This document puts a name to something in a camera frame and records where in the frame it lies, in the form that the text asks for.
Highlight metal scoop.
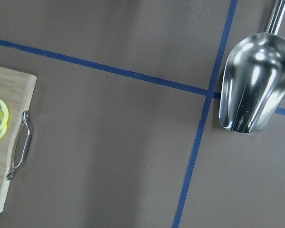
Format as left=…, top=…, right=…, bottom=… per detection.
left=218, top=0, right=285, bottom=133

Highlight bamboo cutting board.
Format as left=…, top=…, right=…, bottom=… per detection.
left=0, top=67, right=37, bottom=213

